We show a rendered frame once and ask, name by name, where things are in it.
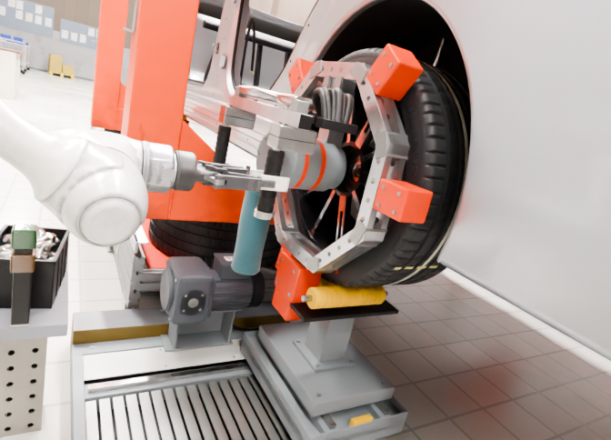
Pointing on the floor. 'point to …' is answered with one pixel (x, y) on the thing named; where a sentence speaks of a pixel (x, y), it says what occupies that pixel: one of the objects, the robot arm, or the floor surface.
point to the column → (22, 385)
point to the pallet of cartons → (59, 66)
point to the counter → (9, 73)
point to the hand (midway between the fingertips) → (269, 180)
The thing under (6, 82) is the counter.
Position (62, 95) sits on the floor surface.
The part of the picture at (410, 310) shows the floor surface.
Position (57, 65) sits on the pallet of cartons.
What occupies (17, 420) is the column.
